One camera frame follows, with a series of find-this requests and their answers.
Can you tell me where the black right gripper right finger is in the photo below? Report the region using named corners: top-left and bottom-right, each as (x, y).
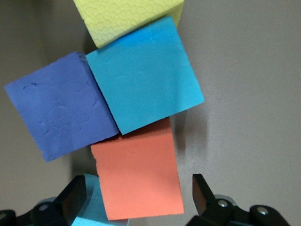
top-left (188, 174), bottom-right (291, 226)

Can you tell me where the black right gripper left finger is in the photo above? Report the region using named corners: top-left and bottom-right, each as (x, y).
top-left (0, 175), bottom-right (87, 226)

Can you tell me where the orange foam cube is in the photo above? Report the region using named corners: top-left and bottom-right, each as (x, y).
top-left (90, 116), bottom-right (185, 221)

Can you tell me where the blue foam cube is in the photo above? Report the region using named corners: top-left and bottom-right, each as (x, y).
top-left (86, 16), bottom-right (205, 135)
top-left (70, 173), bottom-right (131, 226)

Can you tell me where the yellow foam cube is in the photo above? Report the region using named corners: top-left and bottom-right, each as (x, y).
top-left (72, 0), bottom-right (184, 48)

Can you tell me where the purple foam cube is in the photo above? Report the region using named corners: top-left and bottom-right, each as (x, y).
top-left (3, 51), bottom-right (119, 163)

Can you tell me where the table cover sheet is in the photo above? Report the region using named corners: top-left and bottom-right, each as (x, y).
top-left (0, 0), bottom-right (301, 226)

